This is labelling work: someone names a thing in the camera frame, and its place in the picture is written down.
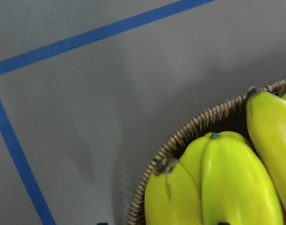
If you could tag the woven wicker basket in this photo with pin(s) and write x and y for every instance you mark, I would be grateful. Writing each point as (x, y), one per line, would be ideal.
(227, 116)

